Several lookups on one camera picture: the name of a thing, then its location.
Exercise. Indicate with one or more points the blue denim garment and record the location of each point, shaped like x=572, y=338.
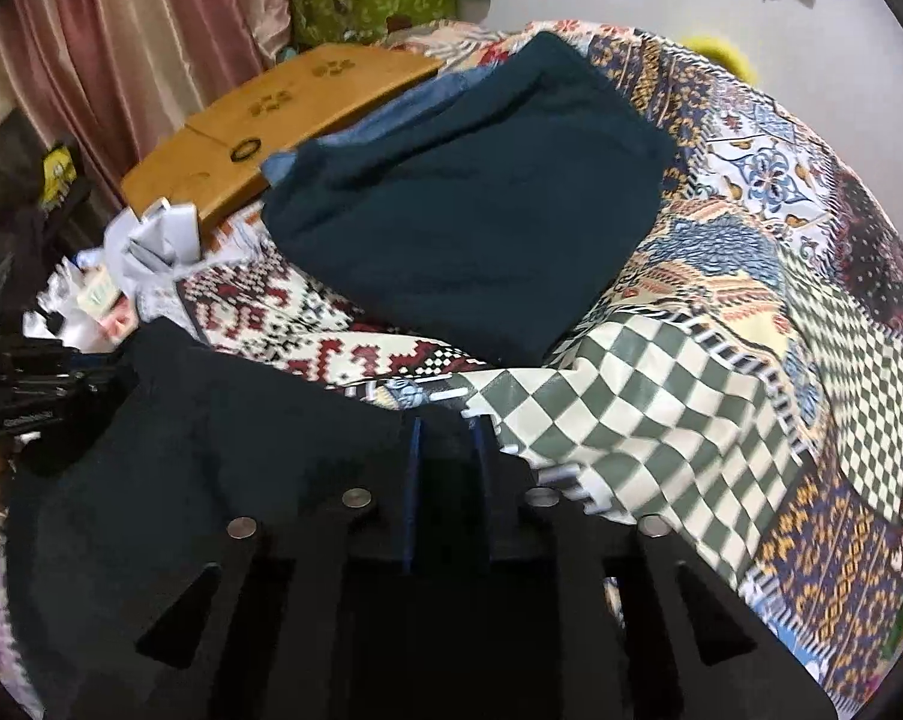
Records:
x=421, y=101

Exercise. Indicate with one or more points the yellow fuzzy object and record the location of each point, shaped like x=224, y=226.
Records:
x=717, y=52

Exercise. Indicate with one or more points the dark navy pants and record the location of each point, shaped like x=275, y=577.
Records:
x=196, y=450

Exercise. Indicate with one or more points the crumpled white papers pile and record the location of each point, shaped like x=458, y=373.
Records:
x=155, y=240

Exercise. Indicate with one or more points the wooden lap table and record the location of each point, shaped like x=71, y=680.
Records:
x=286, y=109

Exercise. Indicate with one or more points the pink satin curtain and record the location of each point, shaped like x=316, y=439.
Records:
x=121, y=37

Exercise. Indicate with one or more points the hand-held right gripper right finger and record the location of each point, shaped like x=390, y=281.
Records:
x=483, y=480

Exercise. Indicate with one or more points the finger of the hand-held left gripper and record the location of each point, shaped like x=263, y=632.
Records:
x=84, y=382

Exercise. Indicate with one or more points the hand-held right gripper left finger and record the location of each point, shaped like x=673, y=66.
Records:
x=412, y=480

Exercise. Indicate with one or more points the small white green box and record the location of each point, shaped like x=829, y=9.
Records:
x=99, y=298

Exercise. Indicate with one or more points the yellow and black packet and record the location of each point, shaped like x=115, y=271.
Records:
x=57, y=172

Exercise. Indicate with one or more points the dark teal folded pants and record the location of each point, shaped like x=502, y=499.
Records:
x=481, y=202

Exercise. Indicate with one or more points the green patterned storage bag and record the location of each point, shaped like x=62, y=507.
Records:
x=369, y=7

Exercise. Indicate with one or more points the patchwork printed bedsheet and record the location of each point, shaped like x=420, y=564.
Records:
x=721, y=315

